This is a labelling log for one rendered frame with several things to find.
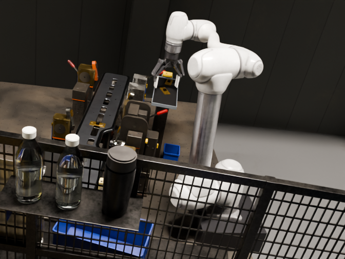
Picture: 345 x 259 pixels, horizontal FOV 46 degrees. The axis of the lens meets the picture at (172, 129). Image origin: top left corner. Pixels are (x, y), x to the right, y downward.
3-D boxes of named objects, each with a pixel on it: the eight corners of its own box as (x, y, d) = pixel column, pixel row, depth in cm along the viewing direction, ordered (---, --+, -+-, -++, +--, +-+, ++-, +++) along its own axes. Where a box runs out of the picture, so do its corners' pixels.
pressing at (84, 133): (99, 71, 283) (100, 69, 282) (132, 77, 285) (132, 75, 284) (35, 204, 164) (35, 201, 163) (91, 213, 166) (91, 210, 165)
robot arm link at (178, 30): (171, 44, 214) (191, 44, 221) (176, 15, 206) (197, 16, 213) (160, 37, 222) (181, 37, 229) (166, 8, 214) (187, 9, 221)
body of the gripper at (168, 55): (176, 48, 228) (173, 63, 233) (163, 48, 225) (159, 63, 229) (181, 54, 223) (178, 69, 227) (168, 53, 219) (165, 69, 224)
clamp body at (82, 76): (73, 110, 290) (76, 62, 272) (92, 113, 291) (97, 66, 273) (70, 115, 283) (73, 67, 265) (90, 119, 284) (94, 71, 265)
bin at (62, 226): (70, 225, 152) (72, 198, 146) (148, 248, 150) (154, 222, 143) (50, 258, 138) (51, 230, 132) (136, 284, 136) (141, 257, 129)
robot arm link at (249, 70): (244, 41, 182) (220, 42, 176) (272, 53, 169) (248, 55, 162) (238, 70, 188) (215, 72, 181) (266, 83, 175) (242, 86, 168)
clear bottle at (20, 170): (20, 185, 107) (20, 119, 97) (45, 189, 108) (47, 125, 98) (11, 202, 102) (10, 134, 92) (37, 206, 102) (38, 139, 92)
